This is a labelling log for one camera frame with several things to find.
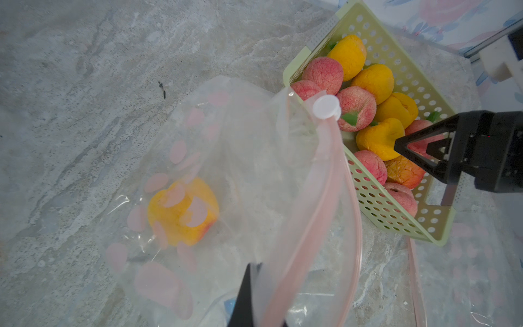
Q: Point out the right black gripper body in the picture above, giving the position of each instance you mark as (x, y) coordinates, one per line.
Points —
(487, 146)

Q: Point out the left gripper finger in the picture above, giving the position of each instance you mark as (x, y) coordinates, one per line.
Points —
(242, 312)

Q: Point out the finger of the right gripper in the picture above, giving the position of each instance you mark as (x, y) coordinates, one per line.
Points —
(435, 149)

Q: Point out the yellow peach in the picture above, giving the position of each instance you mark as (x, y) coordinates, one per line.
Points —
(351, 53)
(381, 138)
(398, 106)
(378, 80)
(404, 172)

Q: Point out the pink zipper clear bag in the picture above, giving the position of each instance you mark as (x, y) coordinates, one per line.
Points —
(278, 169)
(476, 278)

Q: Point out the blue zipper clear bag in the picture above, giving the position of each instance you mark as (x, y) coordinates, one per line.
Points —
(229, 306)

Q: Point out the pink peach bottom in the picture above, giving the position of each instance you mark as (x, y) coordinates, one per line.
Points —
(404, 196)

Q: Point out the pink peach lower centre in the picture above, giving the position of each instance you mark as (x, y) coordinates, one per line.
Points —
(374, 164)

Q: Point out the pink peach green leaf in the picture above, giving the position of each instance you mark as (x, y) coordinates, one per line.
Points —
(358, 103)

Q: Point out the yellow peach top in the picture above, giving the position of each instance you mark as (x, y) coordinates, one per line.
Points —
(351, 53)

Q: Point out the pink peach upper left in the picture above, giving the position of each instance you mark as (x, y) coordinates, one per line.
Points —
(326, 73)

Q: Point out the pink peach far left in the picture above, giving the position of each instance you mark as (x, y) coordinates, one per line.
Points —
(305, 89)

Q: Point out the light green plastic basket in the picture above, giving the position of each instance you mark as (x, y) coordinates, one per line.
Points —
(433, 223)

